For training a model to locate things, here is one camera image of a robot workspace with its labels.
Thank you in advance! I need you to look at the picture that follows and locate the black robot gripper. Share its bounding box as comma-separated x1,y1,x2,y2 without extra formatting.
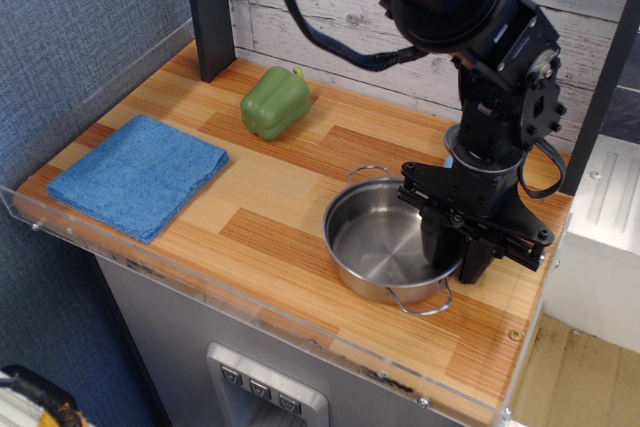
399,154,554,284

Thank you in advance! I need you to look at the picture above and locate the stainless steel pot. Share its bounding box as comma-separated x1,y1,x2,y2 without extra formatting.
322,165,463,317

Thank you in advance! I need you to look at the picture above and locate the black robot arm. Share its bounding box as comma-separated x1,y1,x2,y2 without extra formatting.
381,0,566,284

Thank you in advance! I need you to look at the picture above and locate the blue grey toy scoop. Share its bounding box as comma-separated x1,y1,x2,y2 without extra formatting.
443,124,461,168

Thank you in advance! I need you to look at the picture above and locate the white side cabinet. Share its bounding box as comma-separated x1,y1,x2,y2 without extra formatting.
543,135,639,352

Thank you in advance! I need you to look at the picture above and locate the green toy bell pepper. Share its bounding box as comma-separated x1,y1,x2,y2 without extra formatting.
240,66,312,141

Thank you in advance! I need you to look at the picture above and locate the silver dispenser button panel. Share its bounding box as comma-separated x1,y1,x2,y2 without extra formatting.
206,342,330,426

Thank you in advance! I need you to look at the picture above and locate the silver toy fridge cabinet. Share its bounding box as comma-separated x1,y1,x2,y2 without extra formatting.
98,258,455,426

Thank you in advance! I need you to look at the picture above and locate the folded blue cloth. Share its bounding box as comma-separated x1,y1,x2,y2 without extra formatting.
47,115,229,244

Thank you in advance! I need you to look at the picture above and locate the clear acrylic table guard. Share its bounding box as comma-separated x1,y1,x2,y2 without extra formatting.
1,15,550,426

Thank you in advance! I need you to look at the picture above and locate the black yellow bag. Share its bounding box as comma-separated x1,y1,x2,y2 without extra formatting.
1,365,88,427

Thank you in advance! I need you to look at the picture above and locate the dark right shelf post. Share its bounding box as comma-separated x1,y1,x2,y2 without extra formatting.
561,0,639,195

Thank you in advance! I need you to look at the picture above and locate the dark shelf post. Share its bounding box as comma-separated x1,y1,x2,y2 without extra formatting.
561,0,639,195
189,0,236,82

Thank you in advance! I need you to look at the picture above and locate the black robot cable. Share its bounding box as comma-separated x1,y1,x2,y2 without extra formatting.
272,0,431,73

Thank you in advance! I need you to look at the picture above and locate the dark left shelf post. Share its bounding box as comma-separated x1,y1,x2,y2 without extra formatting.
189,0,236,82

